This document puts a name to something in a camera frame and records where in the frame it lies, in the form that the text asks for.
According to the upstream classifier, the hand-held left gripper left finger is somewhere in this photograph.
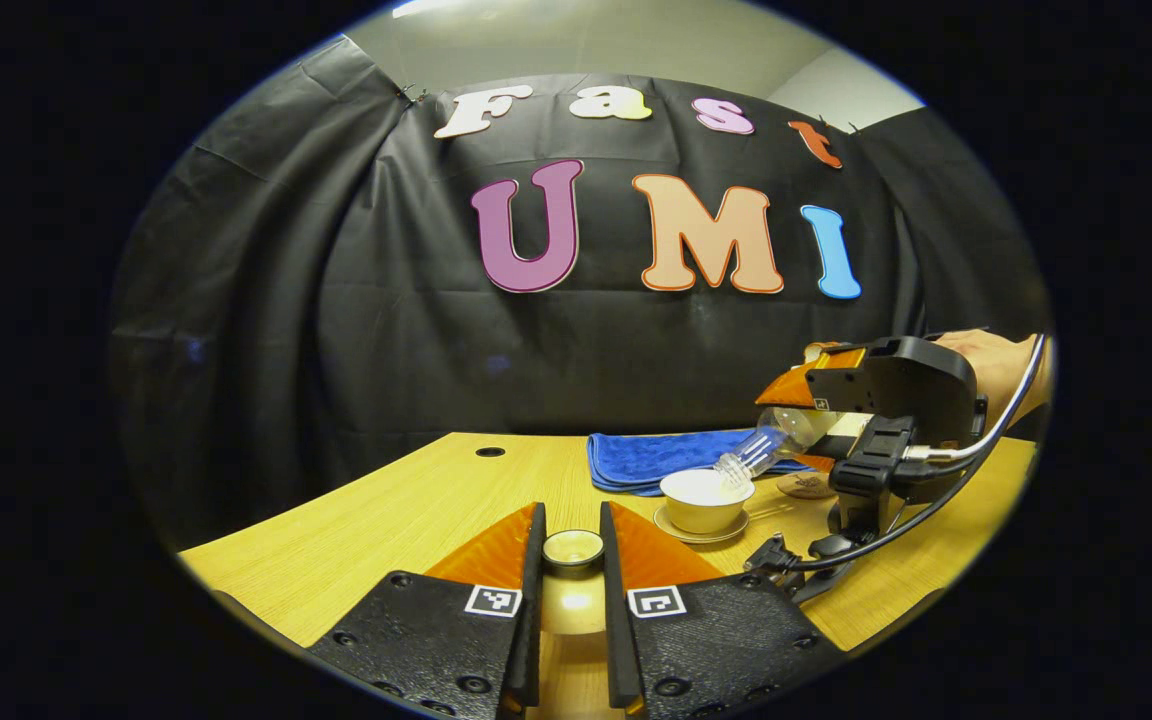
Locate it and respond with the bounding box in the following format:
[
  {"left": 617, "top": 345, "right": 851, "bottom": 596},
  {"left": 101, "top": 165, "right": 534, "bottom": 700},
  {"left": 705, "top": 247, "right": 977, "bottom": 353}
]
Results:
[{"left": 308, "top": 502, "right": 547, "bottom": 720}]

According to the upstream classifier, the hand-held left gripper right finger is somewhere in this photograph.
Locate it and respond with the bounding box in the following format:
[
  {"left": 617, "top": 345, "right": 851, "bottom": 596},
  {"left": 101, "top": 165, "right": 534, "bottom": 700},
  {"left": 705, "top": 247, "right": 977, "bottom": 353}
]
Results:
[{"left": 599, "top": 501, "right": 842, "bottom": 720}]

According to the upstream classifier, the round cork coaster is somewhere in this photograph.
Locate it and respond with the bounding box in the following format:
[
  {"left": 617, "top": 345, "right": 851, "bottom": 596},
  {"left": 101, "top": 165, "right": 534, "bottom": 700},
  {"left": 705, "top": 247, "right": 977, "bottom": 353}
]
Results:
[{"left": 776, "top": 472, "right": 837, "bottom": 500}]

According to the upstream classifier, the clear water bottle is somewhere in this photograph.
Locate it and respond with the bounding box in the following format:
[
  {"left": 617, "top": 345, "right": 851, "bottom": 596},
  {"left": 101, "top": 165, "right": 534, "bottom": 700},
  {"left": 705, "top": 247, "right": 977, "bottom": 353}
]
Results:
[{"left": 714, "top": 405, "right": 877, "bottom": 493}]

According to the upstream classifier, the yellow teacup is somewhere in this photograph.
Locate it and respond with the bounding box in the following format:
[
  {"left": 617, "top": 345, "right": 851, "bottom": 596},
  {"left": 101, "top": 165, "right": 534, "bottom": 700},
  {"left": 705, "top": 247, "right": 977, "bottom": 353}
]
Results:
[{"left": 660, "top": 469, "right": 756, "bottom": 535}]

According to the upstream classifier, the yellow saucer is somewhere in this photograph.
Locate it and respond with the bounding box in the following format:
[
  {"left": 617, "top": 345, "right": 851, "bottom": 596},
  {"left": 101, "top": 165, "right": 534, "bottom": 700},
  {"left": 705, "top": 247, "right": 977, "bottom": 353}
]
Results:
[{"left": 653, "top": 505, "right": 751, "bottom": 546}]

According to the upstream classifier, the blue towel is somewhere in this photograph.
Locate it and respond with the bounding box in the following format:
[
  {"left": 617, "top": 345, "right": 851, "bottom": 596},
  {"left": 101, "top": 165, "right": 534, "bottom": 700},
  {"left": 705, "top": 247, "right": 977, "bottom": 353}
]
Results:
[{"left": 587, "top": 428, "right": 817, "bottom": 497}]

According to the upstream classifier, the black backdrop cloth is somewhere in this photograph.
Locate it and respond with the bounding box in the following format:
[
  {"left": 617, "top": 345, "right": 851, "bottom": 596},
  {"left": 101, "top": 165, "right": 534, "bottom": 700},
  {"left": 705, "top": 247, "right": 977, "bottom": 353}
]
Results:
[{"left": 106, "top": 35, "right": 1052, "bottom": 551}]

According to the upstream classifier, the grey cable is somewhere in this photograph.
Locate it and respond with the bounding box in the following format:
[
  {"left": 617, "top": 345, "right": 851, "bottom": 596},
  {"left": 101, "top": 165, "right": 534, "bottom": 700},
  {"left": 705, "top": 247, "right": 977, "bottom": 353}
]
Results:
[{"left": 901, "top": 335, "right": 1049, "bottom": 463}]

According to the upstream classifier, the black cable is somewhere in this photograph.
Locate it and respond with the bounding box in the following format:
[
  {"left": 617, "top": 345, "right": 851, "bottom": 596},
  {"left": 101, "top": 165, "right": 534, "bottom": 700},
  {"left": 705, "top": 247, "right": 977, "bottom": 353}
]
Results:
[{"left": 744, "top": 335, "right": 1049, "bottom": 603}]

